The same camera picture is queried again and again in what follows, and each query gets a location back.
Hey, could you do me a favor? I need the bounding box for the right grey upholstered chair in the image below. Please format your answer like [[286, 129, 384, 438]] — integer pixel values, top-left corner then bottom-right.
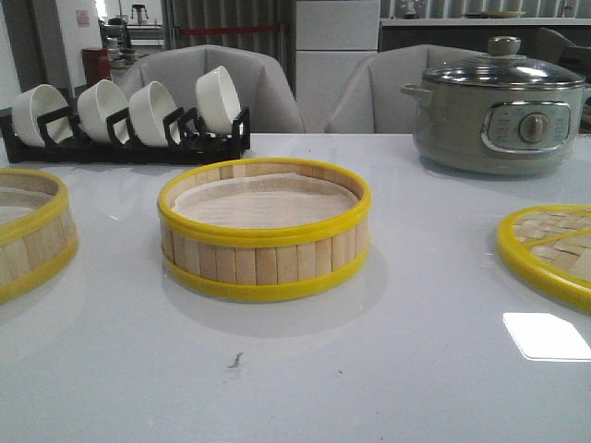
[[325, 44, 478, 134]]

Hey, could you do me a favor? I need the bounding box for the red barrier belt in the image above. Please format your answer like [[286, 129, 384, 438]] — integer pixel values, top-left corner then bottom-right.
[[178, 24, 281, 36]]

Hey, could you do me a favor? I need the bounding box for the dark counter with white top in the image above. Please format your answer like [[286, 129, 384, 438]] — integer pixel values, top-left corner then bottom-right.
[[379, 18, 590, 56]]

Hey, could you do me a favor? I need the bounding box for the white ceramic bowl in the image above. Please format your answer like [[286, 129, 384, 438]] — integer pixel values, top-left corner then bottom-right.
[[78, 79, 128, 144], [12, 84, 67, 147], [195, 66, 241, 135], [129, 81, 178, 148]]

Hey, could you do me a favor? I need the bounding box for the white cloth steamer liner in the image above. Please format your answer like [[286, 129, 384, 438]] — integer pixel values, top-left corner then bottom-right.
[[172, 173, 359, 229]]

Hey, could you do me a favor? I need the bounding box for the woven bamboo steamer lid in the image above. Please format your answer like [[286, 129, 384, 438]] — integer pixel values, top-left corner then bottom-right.
[[496, 204, 590, 313]]

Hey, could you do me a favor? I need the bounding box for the red bin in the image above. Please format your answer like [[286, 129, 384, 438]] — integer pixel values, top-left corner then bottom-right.
[[81, 47, 111, 88]]

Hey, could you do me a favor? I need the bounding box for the grey-green electric cooking pot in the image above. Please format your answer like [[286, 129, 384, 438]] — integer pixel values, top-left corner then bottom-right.
[[401, 80, 590, 175]]

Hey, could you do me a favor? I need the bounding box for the glass pot lid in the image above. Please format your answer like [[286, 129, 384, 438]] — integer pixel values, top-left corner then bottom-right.
[[423, 36, 585, 90]]

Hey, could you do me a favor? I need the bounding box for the left grey upholstered chair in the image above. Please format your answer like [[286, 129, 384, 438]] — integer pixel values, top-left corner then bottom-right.
[[117, 44, 305, 133]]

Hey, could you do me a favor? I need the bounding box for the bamboo steamer tier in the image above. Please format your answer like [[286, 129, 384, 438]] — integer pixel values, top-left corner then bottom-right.
[[158, 158, 371, 302], [1, 168, 78, 303]]

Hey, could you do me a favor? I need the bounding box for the black plastic bowl rack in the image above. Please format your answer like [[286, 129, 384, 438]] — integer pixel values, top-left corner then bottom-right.
[[1, 105, 250, 165]]

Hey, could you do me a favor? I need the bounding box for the white cabinet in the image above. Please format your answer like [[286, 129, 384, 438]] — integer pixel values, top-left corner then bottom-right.
[[295, 1, 380, 133]]

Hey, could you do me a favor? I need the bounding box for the grey upholstered chair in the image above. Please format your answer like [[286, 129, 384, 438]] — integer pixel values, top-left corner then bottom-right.
[[117, 44, 305, 133], [325, 44, 478, 134]]

